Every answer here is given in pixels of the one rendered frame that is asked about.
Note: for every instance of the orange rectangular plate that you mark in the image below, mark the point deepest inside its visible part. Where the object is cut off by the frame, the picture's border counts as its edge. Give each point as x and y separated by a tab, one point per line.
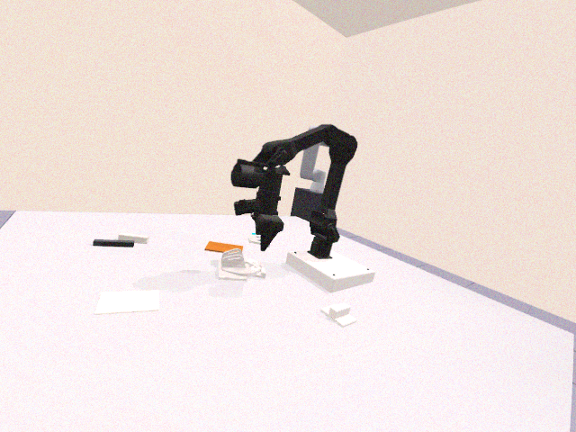
220	247

